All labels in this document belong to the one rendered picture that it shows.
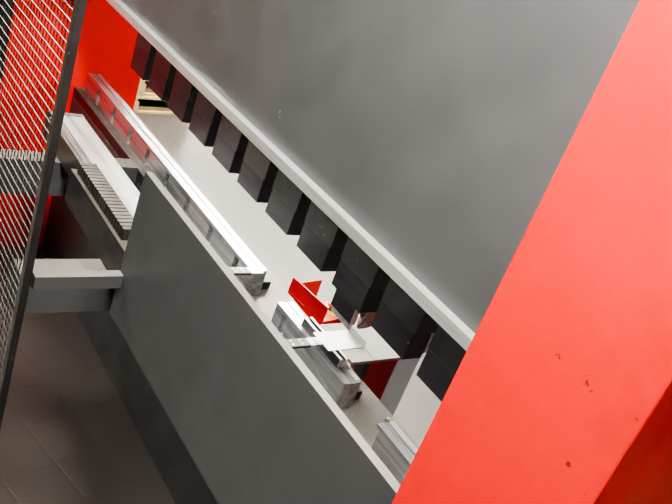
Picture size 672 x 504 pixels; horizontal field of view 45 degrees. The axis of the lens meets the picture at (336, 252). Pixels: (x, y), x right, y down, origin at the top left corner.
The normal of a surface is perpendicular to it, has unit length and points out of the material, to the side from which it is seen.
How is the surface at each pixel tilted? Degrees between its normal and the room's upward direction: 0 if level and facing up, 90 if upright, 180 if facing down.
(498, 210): 90
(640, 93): 90
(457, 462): 90
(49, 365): 0
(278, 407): 90
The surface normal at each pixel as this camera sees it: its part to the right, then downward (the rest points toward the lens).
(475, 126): -0.79, 0.00
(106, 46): 0.52, 0.53
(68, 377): 0.33, -0.85
